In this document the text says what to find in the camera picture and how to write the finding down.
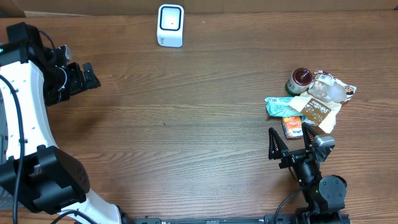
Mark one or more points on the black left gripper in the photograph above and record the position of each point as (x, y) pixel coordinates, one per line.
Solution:
(79, 83)

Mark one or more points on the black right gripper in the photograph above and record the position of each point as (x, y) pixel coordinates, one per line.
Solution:
(291, 157)

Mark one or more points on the orange Kleenex tissue pack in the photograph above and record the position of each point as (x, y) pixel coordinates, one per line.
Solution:
(292, 127)

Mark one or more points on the green wet wipes pack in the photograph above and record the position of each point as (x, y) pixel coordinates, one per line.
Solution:
(279, 107)

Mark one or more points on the beige paper pouch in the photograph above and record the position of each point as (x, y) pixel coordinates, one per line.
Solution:
(323, 99)

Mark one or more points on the jar with dark red lid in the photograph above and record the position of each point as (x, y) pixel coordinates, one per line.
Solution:
(298, 82)

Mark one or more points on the teal Kleenex tissue pack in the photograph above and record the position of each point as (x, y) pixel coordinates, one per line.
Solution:
(308, 121)

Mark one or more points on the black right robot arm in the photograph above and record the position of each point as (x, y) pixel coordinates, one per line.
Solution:
(324, 195)

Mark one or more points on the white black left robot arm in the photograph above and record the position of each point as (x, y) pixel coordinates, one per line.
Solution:
(36, 172)

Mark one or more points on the white black barcode scanner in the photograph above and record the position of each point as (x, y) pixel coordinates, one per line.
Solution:
(170, 23)

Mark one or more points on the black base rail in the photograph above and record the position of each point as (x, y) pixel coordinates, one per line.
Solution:
(267, 219)

